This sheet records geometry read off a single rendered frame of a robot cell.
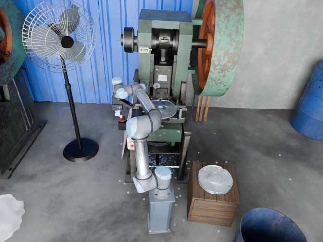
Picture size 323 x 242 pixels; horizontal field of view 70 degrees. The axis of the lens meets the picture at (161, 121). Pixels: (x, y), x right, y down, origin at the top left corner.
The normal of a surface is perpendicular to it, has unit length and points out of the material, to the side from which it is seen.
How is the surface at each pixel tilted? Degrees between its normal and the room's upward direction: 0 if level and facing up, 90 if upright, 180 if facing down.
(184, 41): 90
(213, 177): 0
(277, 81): 90
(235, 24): 55
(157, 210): 90
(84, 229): 0
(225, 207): 90
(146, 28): 45
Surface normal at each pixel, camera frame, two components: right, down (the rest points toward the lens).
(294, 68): 0.02, 0.60
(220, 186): 0.06, -0.80
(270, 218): -0.40, 0.50
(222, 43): 0.04, 0.29
